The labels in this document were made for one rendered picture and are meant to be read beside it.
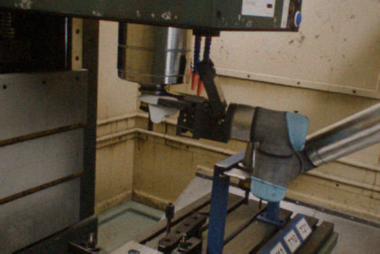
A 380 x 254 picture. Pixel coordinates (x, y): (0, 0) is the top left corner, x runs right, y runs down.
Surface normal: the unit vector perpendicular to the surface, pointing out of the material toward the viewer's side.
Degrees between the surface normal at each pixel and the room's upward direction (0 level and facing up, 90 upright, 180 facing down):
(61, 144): 90
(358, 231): 24
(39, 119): 89
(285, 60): 90
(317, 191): 90
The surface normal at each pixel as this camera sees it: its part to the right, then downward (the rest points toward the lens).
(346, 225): -0.15, -0.81
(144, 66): -0.15, 0.23
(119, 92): 0.84, 0.19
